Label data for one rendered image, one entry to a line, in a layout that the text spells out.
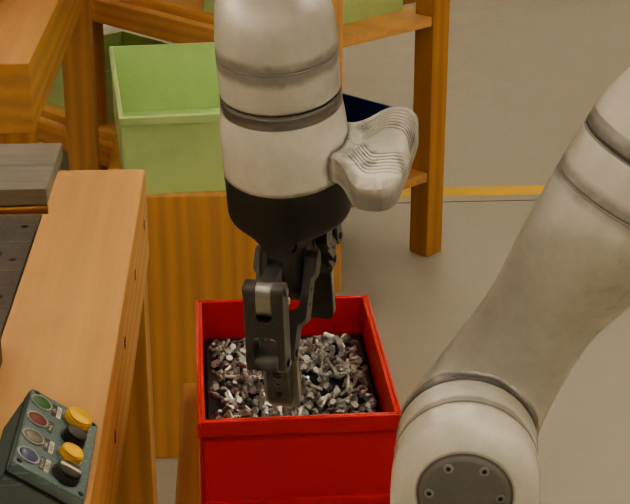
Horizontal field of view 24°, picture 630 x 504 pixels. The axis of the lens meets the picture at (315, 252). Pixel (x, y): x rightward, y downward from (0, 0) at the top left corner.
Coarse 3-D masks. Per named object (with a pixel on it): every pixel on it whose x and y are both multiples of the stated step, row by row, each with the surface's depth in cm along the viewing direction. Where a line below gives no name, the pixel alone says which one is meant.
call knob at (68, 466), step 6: (60, 462) 137; (66, 462) 137; (72, 462) 138; (54, 468) 137; (60, 468) 137; (66, 468) 137; (72, 468) 137; (78, 468) 138; (60, 474) 136; (66, 474) 136; (72, 474) 136; (78, 474) 137; (66, 480) 136; (72, 480) 137
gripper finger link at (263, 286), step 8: (272, 264) 86; (280, 264) 86; (264, 272) 85; (272, 272) 85; (280, 272) 86; (264, 280) 84; (272, 280) 84; (280, 280) 86; (256, 288) 84; (264, 288) 84; (256, 296) 84; (264, 296) 84; (256, 304) 84; (264, 304) 84; (256, 312) 84; (264, 312) 84
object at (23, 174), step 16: (0, 144) 166; (16, 144) 166; (32, 144) 166; (48, 144) 166; (0, 160) 161; (16, 160) 161; (32, 160) 161; (48, 160) 161; (0, 176) 156; (16, 176) 156; (32, 176) 156; (48, 176) 156; (0, 192) 152; (16, 192) 152; (32, 192) 152; (48, 192) 154; (0, 208) 153; (16, 208) 153; (32, 208) 153; (48, 208) 154
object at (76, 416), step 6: (72, 408) 147; (78, 408) 148; (66, 414) 146; (72, 414) 146; (78, 414) 147; (84, 414) 147; (72, 420) 146; (78, 420) 146; (84, 420) 146; (90, 420) 147; (78, 426) 146; (84, 426) 146
